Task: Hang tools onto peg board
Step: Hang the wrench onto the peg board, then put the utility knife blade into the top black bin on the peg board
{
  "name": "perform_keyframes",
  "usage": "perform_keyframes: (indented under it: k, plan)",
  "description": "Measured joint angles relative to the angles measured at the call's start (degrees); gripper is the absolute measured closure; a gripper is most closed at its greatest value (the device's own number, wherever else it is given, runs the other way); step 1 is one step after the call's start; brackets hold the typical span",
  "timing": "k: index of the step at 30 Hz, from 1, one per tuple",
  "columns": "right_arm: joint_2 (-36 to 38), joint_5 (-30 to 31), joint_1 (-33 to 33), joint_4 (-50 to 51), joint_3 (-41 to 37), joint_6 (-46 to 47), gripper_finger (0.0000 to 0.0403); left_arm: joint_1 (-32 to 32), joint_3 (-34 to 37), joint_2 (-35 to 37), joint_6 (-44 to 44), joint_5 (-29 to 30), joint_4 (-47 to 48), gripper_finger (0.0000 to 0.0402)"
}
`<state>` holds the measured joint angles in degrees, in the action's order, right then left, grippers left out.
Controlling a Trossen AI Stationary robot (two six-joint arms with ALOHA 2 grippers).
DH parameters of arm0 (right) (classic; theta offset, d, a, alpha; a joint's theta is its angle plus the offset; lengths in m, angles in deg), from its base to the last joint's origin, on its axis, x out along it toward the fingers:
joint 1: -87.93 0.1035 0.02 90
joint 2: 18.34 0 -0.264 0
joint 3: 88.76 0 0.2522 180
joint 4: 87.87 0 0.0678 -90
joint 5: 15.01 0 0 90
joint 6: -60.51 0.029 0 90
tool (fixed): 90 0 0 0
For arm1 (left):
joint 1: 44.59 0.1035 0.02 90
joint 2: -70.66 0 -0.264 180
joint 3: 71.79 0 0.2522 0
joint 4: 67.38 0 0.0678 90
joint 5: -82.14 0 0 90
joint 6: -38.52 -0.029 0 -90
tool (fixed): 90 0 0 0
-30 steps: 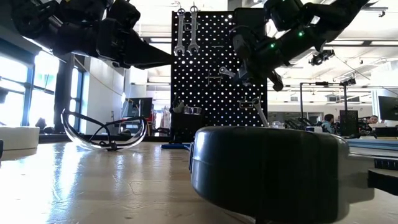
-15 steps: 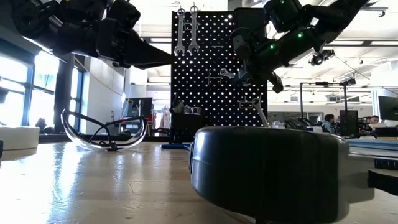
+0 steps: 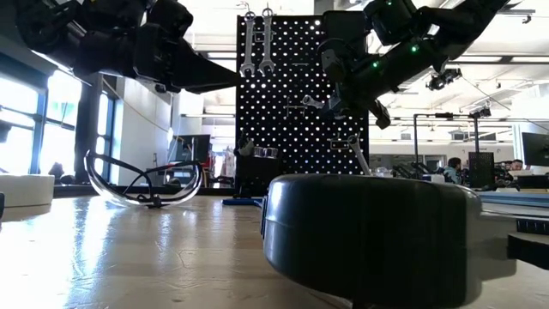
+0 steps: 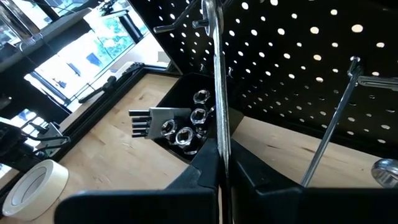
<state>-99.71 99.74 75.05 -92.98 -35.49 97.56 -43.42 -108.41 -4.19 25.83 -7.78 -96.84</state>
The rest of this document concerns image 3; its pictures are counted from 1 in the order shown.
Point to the black tape measure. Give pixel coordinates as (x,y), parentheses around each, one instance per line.
(364,236)

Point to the black building pillar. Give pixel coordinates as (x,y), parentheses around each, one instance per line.
(88,137)

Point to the black ceiling lamp rail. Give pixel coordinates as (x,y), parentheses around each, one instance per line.
(521,12)

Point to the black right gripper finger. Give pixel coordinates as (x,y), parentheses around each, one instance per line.
(336,112)

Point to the small U-shaped metal hook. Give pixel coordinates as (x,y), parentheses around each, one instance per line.
(300,64)

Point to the clear black-framed safety glasses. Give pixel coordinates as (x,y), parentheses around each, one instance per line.
(150,201)

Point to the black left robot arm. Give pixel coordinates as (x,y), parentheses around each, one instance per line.
(34,21)

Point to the silver spiral air duct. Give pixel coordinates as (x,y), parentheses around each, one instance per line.
(407,81)

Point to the black ceiling camera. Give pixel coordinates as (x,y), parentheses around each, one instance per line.
(480,112)

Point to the black computer monitor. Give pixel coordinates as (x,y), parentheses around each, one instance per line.
(536,149)
(193,148)

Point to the person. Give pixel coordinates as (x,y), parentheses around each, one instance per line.
(517,164)
(454,167)

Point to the black ceiling spotlight cluster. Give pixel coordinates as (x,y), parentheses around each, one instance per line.
(442,79)

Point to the black aluminium table frame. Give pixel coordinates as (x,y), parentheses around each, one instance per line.
(534,226)

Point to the small chrome socket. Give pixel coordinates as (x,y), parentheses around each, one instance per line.
(258,152)
(272,153)

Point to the black perforated pegboard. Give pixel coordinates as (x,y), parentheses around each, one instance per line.
(274,129)

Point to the long ceiling light fixture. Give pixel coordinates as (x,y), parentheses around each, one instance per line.
(476,58)
(221,55)

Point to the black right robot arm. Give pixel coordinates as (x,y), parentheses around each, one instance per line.
(450,26)

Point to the white masking tape roll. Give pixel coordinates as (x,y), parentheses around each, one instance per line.
(25,189)

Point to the double-prong metal pegboard hook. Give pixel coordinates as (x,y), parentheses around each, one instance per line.
(296,107)
(339,145)

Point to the pair of hanging wrenches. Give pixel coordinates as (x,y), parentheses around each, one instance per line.
(258,31)

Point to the black background robot rig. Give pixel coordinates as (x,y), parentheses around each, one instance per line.
(415,141)

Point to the short silver combination wrench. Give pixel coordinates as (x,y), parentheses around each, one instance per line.
(360,156)

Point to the black pegboard bin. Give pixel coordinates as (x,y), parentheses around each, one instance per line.
(343,26)

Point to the small background black pegboard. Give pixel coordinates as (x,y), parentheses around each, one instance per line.
(480,169)

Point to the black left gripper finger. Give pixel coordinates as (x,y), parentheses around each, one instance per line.
(201,73)

